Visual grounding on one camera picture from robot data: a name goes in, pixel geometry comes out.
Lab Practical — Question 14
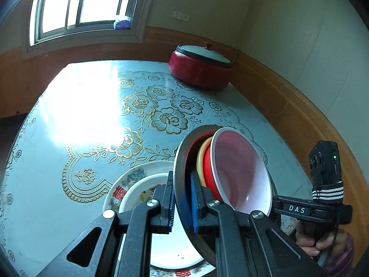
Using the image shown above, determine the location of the floral tablecloth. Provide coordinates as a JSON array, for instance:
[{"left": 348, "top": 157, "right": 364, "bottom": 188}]
[{"left": 0, "top": 60, "right": 315, "bottom": 277}]

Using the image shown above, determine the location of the yellow plastic bowl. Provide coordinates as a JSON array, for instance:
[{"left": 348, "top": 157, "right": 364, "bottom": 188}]
[{"left": 197, "top": 137, "right": 215, "bottom": 188}]

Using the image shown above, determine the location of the window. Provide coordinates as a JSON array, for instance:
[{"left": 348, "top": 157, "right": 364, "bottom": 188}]
[{"left": 21, "top": 0, "right": 158, "bottom": 60}]

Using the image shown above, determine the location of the red electric cooking pot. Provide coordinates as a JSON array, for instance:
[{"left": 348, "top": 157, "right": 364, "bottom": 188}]
[{"left": 169, "top": 50, "right": 232, "bottom": 89}]

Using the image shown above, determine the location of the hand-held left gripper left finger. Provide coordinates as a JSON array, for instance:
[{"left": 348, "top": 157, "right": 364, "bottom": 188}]
[{"left": 37, "top": 171, "right": 175, "bottom": 277}]

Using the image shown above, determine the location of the grey pot lid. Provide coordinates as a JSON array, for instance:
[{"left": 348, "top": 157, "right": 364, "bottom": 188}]
[{"left": 176, "top": 43, "right": 232, "bottom": 68}]

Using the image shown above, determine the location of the red translucent plastic bowl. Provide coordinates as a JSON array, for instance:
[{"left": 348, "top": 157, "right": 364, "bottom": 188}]
[{"left": 202, "top": 127, "right": 273, "bottom": 217}]

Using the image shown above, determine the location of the small floral plate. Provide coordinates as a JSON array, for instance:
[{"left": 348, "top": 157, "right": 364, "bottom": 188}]
[{"left": 119, "top": 173, "right": 202, "bottom": 269}]

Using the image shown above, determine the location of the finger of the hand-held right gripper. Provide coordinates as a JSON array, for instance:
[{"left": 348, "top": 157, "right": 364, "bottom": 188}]
[{"left": 272, "top": 196, "right": 313, "bottom": 217}]

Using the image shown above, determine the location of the purple and white container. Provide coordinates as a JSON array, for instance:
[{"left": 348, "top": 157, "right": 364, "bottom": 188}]
[{"left": 113, "top": 14, "right": 131, "bottom": 31}]

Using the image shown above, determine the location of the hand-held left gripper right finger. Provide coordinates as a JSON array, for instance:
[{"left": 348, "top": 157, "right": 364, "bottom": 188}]
[{"left": 189, "top": 171, "right": 326, "bottom": 277}]

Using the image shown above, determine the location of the person's right hand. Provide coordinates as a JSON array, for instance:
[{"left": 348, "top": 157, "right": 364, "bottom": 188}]
[{"left": 295, "top": 221, "right": 351, "bottom": 260}]

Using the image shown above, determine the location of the deep floral-rimmed plate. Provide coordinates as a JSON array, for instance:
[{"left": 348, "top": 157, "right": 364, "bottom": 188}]
[{"left": 103, "top": 161, "right": 217, "bottom": 277}]

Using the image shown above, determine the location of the stainless steel bowl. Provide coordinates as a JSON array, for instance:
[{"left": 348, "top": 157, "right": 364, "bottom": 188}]
[{"left": 174, "top": 124, "right": 277, "bottom": 267}]

